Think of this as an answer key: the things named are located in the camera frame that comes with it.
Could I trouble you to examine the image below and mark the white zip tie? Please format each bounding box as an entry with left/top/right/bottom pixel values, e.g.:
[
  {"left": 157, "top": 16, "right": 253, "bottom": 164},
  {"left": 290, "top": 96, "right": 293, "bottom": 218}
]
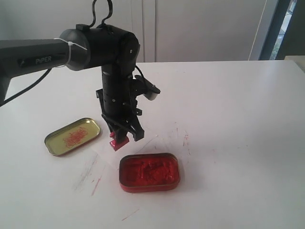
[{"left": 54, "top": 38, "right": 88, "bottom": 68}]

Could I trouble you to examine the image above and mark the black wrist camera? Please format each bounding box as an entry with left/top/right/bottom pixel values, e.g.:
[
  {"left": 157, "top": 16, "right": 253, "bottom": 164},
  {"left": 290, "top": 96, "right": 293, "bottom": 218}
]
[{"left": 132, "top": 75, "right": 161, "bottom": 101}]

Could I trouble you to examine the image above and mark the beige side table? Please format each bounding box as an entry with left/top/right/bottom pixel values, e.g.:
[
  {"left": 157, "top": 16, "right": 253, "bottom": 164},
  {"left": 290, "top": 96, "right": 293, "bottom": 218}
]
[{"left": 285, "top": 55, "right": 305, "bottom": 72}]

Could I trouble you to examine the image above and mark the red ink tin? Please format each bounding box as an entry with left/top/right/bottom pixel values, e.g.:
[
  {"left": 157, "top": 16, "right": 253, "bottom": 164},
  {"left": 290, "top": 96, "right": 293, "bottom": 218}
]
[{"left": 119, "top": 153, "right": 181, "bottom": 193}]

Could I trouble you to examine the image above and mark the white paper sheet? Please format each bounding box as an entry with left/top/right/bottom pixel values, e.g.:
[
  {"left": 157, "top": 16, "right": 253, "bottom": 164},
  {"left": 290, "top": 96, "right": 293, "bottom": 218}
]
[{"left": 91, "top": 121, "right": 159, "bottom": 169}]

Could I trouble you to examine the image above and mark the white cabinet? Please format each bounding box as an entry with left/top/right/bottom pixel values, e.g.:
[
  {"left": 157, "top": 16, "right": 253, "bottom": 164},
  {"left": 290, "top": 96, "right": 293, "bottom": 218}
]
[{"left": 0, "top": 0, "right": 277, "bottom": 62}]

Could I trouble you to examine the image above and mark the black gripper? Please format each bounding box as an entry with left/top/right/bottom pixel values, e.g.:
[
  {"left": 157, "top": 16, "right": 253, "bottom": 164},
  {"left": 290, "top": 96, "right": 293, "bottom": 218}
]
[{"left": 96, "top": 88, "right": 144, "bottom": 141}]

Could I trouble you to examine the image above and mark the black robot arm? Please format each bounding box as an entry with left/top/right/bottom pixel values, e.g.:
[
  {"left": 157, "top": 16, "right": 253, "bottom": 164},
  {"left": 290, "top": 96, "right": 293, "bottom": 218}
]
[{"left": 0, "top": 24, "right": 148, "bottom": 143}]

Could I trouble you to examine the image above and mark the red stamp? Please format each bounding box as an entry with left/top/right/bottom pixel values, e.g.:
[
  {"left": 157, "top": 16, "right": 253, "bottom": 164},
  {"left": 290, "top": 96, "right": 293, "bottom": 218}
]
[{"left": 110, "top": 132, "right": 129, "bottom": 151}]

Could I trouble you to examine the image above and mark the gold tin lid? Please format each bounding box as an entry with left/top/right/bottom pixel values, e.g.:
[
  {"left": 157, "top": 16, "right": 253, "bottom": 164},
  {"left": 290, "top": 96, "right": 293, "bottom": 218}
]
[{"left": 44, "top": 117, "right": 101, "bottom": 156}]

